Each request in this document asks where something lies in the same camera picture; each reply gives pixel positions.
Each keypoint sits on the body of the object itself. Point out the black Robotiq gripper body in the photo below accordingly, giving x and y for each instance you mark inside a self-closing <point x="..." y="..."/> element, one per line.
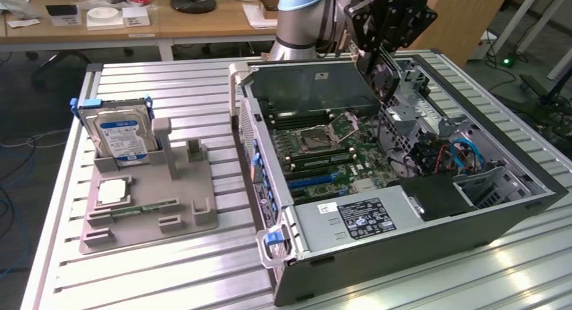
<point x="400" y="12"/>

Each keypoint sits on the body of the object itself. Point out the graphics card with metal bracket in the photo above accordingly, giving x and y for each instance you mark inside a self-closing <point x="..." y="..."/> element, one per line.
<point x="384" y="82"/>

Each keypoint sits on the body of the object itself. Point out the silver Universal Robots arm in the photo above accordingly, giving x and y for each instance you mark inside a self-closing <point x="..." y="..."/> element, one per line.
<point x="299" y="28"/>

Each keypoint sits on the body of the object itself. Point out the wooden cabinet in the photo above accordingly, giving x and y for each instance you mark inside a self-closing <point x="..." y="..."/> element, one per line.
<point x="469" y="22"/>

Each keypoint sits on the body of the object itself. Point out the white paper stack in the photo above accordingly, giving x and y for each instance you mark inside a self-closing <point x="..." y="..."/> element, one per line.
<point x="256" y="17"/>

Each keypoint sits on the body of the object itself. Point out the metal disk bay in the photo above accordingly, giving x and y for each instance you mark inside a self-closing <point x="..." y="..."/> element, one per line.
<point x="401" y="122"/>

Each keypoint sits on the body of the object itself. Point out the metal socket cover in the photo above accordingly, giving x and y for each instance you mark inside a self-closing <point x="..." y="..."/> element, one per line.
<point x="345" y="126"/>

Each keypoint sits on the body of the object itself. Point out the CPU socket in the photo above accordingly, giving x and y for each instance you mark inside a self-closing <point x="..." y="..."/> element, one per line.
<point x="315" y="139"/>

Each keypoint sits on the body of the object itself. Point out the black round lamp base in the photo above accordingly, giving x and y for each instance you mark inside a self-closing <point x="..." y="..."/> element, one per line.
<point x="193" y="4"/>

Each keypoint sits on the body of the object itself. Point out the black RAM stick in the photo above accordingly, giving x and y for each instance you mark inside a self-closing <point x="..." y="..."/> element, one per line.
<point x="321" y="160"/>

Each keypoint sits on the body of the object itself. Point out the green motherboard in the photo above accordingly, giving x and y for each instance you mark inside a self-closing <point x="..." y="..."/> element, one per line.
<point x="357" y="166"/>

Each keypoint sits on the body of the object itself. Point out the blue expansion slot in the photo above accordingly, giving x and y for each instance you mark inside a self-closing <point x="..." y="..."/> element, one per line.
<point x="312" y="182"/>

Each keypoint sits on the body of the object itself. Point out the white labelled box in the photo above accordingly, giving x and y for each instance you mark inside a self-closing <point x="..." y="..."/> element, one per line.
<point x="133" y="17"/>

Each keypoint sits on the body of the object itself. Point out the white round container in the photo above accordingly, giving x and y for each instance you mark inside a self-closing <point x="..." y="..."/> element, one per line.
<point x="104" y="20"/>

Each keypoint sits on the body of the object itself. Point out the grey power supply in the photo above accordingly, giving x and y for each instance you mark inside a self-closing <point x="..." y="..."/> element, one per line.
<point x="321" y="223"/>

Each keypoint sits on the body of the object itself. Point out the hard disk with blue caddy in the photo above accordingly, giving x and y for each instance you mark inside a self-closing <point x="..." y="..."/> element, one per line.
<point x="120" y="139"/>

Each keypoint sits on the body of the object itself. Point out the white box with black top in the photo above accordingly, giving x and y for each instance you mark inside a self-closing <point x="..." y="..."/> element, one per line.
<point x="63" y="18"/>

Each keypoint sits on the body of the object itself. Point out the grey parts rack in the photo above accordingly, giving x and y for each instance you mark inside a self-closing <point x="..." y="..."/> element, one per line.
<point x="147" y="186"/>

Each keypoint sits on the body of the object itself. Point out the black office chair base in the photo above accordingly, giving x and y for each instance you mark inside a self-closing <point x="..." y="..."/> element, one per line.
<point x="57" y="57"/>

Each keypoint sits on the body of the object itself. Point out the black open PC case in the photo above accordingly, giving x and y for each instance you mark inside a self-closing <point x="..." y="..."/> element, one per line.
<point x="401" y="256"/>

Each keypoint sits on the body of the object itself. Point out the wooden desk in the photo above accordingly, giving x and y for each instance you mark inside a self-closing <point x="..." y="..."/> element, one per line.
<point x="44" y="32"/>

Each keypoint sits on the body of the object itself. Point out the silver CPU chip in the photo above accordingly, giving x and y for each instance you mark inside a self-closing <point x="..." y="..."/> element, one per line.
<point x="111" y="193"/>

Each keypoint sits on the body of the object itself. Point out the green RAM stick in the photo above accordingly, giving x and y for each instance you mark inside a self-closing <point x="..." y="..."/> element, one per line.
<point x="133" y="210"/>

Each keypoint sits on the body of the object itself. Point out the white paper slip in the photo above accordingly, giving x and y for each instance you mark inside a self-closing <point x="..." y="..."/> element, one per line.
<point x="21" y="23"/>

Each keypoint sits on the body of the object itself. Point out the clear plastic bag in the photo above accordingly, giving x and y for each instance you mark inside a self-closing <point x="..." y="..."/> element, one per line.
<point x="15" y="5"/>

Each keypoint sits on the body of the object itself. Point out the white table frame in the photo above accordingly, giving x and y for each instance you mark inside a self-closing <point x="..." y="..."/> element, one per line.
<point x="533" y="22"/>

